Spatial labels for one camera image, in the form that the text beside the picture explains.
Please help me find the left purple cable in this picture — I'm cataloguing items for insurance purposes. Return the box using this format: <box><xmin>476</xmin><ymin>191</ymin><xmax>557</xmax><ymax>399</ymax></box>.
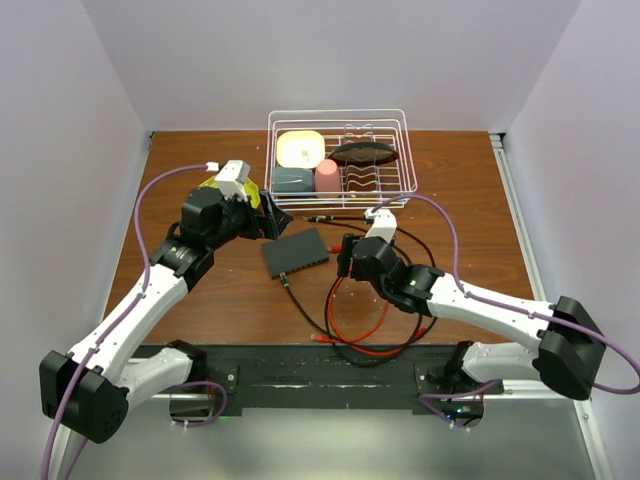
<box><xmin>39</xmin><ymin>162</ymin><xmax>229</xmax><ymax>480</ymax></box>

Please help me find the purple cable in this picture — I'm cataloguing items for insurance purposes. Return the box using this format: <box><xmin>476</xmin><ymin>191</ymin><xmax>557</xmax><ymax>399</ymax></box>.
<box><xmin>39</xmin><ymin>162</ymin><xmax>229</xmax><ymax>480</ymax></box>
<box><xmin>367</xmin><ymin>193</ymin><xmax>640</xmax><ymax>429</ymax></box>

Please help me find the yellow square bowl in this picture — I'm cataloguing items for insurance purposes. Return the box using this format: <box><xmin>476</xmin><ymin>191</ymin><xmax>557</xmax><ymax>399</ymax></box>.
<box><xmin>276</xmin><ymin>130</ymin><xmax>325</xmax><ymax>169</ymax></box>

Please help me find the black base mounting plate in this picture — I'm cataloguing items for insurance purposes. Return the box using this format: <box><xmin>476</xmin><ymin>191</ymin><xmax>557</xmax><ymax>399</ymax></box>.
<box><xmin>130</xmin><ymin>342</ymin><xmax>504</xmax><ymax>419</ymax></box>

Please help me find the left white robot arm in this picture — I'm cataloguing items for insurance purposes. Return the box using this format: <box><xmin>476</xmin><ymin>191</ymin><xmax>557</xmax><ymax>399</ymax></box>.
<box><xmin>39</xmin><ymin>187</ymin><xmax>293</xmax><ymax>444</ymax></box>

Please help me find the grey-blue cup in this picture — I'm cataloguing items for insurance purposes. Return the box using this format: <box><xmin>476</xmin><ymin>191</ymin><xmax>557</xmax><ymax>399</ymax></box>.
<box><xmin>272</xmin><ymin>167</ymin><xmax>315</xmax><ymax>194</ymax></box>

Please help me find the pink plastic cup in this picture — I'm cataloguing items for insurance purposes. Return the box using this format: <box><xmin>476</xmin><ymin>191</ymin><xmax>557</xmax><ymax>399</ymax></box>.
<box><xmin>314</xmin><ymin>159</ymin><xmax>342</xmax><ymax>197</ymax></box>

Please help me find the white wire dish rack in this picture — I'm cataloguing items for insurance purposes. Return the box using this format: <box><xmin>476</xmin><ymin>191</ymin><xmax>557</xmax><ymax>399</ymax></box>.
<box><xmin>264</xmin><ymin>109</ymin><xmax>418</xmax><ymax>211</ymax></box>

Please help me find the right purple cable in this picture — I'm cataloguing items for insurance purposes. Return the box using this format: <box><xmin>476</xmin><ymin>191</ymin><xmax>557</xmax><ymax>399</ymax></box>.
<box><xmin>367</xmin><ymin>193</ymin><xmax>640</xmax><ymax>429</ymax></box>

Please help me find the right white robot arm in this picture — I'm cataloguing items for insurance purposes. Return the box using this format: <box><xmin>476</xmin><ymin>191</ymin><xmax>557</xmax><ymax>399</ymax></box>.
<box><xmin>337</xmin><ymin>234</ymin><xmax>606</xmax><ymax>400</ymax></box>

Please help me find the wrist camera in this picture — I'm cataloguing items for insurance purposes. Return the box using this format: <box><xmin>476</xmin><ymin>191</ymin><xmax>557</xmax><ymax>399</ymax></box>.
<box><xmin>364</xmin><ymin>208</ymin><xmax>397</xmax><ymax>244</ymax></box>
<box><xmin>215</xmin><ymin>160</ymin><xmax>250</xmax><ymax>201</ymax></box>

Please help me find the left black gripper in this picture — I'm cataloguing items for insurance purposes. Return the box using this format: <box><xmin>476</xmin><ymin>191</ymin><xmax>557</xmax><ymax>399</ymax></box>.
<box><xmin>207</xmin><ymin>187</ymin><xmax>292</xmax><ymax>250</ymax></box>

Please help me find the red ethernet cable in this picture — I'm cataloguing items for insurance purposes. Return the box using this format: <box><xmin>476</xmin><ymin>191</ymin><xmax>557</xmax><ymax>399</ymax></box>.
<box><xmin>310</xmin><ymin>243</ymin><xmax>431</xmax><ymax>357</ymax></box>

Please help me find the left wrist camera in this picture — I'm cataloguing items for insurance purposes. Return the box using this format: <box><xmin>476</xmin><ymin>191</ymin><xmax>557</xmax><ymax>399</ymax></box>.
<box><xmin>215</xmin><ymin>160</ymin><xmax>250</xmax><ymax>201</ymax></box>

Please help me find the black network switch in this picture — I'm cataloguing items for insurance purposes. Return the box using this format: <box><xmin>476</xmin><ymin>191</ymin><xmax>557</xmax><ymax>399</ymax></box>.
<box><xmin>261</xmin><ymin>227</ymin><xmax>329</xmax><ymax>279</ymax></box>

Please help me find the dark brown oval plate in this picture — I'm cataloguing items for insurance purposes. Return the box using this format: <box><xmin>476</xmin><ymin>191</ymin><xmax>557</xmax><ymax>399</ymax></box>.
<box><xmin>328</xmin><ymin>141</ymin><xmax>399</xmax><ymax>166</ymax></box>

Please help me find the black ethernet cable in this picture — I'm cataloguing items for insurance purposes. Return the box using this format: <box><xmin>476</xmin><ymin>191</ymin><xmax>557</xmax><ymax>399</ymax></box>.
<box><xmin>279</xmin><ymin>213</ymin><xmax>441</xmax><ymax>369</ymax></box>

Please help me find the green scalloped plate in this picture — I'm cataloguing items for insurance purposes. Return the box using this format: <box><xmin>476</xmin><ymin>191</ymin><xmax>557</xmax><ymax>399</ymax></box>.
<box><xmin>199</xmin><ymin>175</ymin><xmax>261</xmax><ymax>209</ymax></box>

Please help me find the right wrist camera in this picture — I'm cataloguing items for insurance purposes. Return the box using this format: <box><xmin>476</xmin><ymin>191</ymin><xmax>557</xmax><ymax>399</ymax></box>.
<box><xmin>364</xmin><ymin>208</ymin><xmax>397</xmax><ymax>244</ymax></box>

